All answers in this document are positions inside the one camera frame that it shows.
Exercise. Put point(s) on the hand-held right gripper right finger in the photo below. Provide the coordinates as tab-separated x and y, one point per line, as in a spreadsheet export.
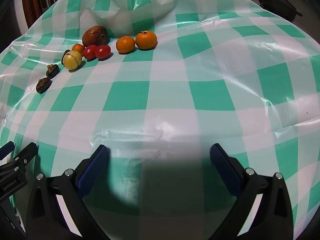
225	165

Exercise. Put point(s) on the red cherry tomato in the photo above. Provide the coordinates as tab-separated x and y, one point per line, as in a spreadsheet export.
90	51
103	51

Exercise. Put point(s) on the reddish wooden furniture frame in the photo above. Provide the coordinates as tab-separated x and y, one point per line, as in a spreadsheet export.
32	2

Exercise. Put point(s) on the brown passion fruit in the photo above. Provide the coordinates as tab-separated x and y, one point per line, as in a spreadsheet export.
95	36

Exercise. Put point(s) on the black pot with lid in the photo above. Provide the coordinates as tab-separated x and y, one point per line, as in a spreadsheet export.
277	3

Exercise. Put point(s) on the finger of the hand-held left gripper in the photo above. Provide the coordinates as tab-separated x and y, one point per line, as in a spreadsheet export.
26	155
7	148

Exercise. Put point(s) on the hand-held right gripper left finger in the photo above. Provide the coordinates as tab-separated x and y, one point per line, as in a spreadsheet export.
93	165

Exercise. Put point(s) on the small orange kumquat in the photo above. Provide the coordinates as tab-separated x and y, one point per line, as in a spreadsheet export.
78	48

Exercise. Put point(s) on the orange mandarin with stem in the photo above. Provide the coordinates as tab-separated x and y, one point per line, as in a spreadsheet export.
146	39

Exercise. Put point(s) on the dark dried date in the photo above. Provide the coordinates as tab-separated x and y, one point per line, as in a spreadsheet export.
43	85
52	70
65	56

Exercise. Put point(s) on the yellow round fruit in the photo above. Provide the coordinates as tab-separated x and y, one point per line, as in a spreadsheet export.
72	60

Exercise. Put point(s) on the green white checked tablecloth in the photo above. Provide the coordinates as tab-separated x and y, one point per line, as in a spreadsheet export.
175	92

